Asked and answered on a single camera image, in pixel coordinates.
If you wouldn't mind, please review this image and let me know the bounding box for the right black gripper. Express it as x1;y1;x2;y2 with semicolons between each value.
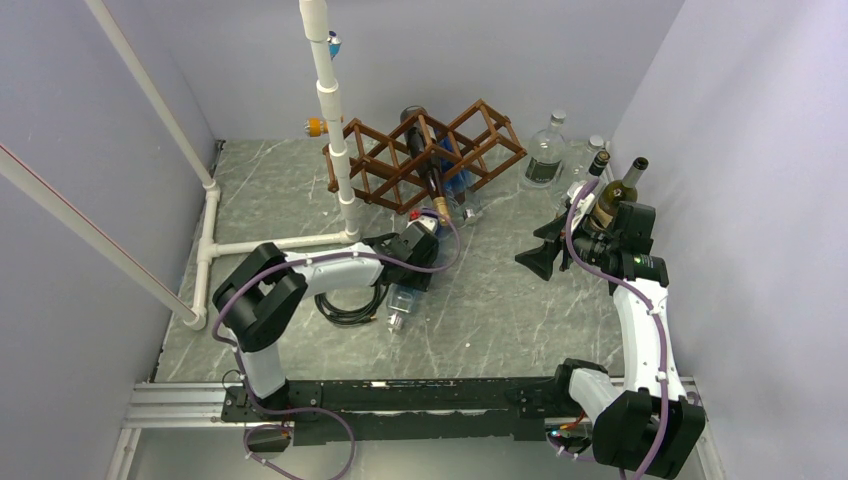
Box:
515;210;619;280

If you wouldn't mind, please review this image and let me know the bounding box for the blue glass bottle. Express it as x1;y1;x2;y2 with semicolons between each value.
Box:
437;154;482;226
386;284;425;334

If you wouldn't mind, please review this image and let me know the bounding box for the dark green wine bottle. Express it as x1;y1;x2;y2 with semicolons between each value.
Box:
589;157;649;232

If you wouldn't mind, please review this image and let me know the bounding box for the clear square glass bottle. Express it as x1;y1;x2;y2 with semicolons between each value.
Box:
560;135;605;187

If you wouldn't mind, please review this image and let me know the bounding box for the clear bottle red label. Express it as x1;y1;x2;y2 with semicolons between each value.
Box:
521;109;567;188

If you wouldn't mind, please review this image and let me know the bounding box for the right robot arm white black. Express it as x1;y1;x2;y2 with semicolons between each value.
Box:
515;202;706;479

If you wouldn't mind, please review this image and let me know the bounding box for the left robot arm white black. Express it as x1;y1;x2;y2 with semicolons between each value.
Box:
212;224;439;420

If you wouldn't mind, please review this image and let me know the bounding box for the brown wooden wine rack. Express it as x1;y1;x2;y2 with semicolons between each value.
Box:
322;100;527;214

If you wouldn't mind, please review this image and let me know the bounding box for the dark bottle gold cap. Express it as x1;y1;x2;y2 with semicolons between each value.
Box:
404;120;451;219

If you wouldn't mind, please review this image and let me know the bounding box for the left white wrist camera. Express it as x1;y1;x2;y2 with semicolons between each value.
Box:
408;209;441;235

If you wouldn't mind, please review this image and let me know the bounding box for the coiled black cable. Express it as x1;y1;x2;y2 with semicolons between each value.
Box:
315;281;391;328

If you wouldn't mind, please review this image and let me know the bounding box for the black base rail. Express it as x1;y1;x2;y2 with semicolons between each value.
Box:
220;377;581;446

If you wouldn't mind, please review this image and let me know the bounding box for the white pvc pipe frame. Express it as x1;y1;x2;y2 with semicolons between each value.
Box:
84;0;363;331

